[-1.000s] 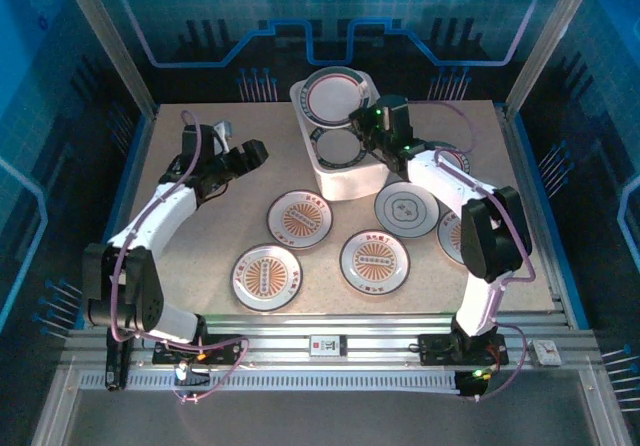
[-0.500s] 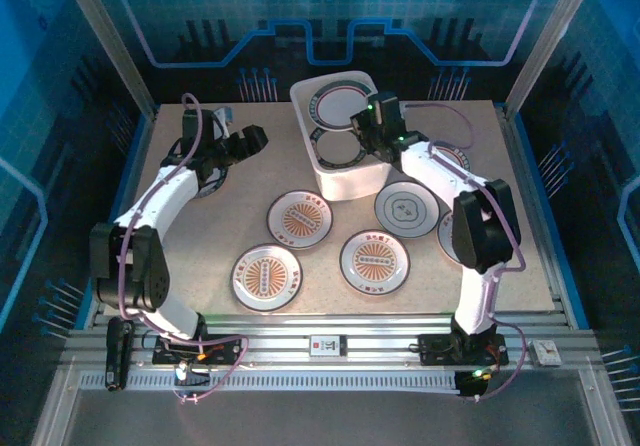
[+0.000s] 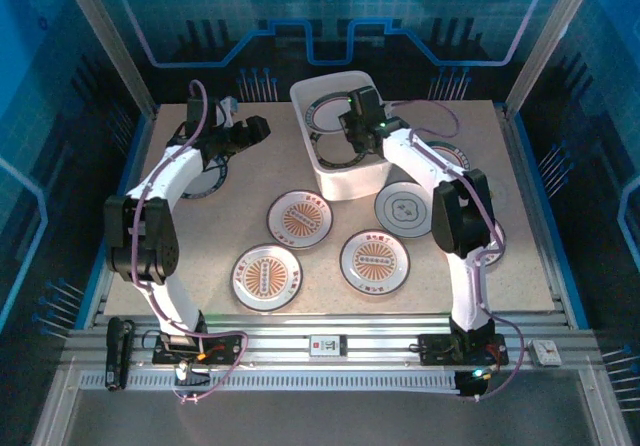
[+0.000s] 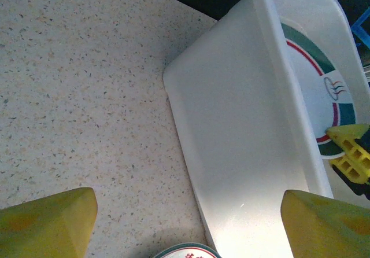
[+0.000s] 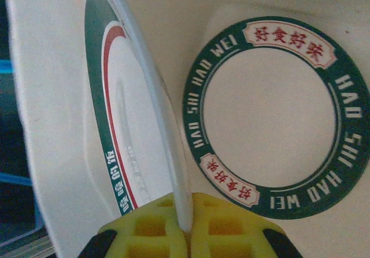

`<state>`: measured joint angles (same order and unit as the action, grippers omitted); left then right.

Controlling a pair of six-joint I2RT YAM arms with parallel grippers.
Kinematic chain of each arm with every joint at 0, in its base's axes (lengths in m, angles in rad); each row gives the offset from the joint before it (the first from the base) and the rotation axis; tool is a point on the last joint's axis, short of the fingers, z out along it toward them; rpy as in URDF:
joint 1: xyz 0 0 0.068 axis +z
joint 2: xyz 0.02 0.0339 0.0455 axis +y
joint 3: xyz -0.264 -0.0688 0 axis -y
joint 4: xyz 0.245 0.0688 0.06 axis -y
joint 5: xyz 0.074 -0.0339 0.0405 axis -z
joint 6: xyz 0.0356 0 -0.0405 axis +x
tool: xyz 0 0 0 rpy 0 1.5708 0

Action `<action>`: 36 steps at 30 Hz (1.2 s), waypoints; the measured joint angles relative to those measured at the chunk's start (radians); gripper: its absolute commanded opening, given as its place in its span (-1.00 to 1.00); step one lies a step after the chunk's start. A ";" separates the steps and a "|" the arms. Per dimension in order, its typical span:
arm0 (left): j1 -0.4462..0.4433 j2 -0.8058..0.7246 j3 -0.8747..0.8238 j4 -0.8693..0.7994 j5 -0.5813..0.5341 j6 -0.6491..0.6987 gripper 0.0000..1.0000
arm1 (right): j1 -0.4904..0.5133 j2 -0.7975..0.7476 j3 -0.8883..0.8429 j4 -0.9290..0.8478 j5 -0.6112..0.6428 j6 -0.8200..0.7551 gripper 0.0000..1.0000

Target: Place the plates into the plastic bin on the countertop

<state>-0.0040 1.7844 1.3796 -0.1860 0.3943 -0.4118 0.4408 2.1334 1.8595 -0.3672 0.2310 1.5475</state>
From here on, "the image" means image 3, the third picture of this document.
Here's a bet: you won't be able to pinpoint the dark rim plate white text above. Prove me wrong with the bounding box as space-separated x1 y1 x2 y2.
310 130 384 173
179 155 230 201

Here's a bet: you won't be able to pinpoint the green rim plate HAO WEI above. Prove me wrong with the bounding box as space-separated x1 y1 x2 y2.
303 92 351 134

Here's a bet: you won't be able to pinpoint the white plastic bin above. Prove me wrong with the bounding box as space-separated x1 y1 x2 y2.
288 69 392 202

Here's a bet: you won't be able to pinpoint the white plate green clover outline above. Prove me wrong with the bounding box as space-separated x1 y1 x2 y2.
373 180 435 240

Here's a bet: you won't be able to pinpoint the green rim plate red ring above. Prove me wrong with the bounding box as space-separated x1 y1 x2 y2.
427 140 472 173

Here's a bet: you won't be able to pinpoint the white plate orange sunburst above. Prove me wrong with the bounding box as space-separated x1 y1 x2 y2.
230 243 304 313
266 188 335 251
339 228 412 297

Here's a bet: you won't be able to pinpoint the dark rim plate red labels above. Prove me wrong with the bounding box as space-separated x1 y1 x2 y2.
482 218 507 268

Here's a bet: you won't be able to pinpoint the white box red sticker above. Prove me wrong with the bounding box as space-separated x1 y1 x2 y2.
309 334 347 358

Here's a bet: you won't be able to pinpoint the small black adapter with LED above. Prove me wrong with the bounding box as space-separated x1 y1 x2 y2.
173 360 211 387
454 368 494 400

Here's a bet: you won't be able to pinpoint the black elongated device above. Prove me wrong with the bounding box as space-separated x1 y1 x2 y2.
106 316 136 392

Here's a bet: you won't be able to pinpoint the small white timer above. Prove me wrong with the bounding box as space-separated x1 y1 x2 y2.
528 339 565 368

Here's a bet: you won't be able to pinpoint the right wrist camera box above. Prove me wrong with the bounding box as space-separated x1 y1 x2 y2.
346 84 387 118

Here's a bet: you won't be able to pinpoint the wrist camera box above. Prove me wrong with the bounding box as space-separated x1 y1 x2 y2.
346 84 387 118
185 96 240 130

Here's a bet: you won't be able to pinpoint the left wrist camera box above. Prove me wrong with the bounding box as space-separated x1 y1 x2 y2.
185 96 240 130

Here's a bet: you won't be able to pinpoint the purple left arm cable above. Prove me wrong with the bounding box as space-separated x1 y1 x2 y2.
127 79 250 406

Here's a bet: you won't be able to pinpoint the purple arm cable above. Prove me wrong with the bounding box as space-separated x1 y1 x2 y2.
388 99 526 403
127 79 250 406

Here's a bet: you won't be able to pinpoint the aluminium frame post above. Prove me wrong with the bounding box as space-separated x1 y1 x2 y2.
504 0 604 117
54 0 159 120

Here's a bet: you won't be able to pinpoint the aluminium side rail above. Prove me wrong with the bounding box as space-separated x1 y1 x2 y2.
492 100 591 330

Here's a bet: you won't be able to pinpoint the aluminium extrusion rail base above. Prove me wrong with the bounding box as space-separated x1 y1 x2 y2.
59 313 601 372

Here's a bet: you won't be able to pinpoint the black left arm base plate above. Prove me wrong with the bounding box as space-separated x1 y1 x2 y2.
151 333 241 366

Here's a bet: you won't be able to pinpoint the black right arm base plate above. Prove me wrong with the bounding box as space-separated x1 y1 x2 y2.
417 333 506 366

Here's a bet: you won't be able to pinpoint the grey slotted cable duct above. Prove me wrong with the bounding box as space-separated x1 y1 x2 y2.
78 369 461 392

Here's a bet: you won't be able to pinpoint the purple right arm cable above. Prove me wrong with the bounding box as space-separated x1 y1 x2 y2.
388 99 526 403

